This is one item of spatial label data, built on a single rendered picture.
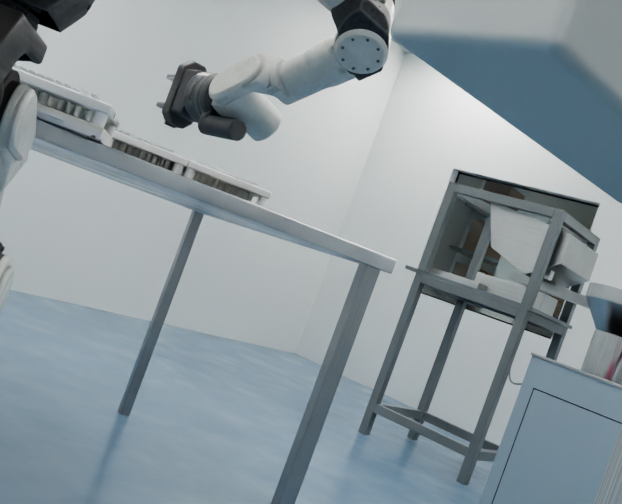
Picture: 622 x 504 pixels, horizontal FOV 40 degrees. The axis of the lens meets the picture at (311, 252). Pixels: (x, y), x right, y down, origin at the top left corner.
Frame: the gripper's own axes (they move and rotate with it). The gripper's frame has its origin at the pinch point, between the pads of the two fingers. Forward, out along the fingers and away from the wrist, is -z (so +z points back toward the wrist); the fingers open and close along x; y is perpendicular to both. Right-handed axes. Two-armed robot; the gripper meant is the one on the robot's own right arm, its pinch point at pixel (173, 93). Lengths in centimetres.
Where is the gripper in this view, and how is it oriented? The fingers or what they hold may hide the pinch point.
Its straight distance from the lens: 161.8
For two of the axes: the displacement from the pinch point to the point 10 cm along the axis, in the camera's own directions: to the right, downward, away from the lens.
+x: -3.4, 9.4, -0.2
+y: 7.0, 2.7, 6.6
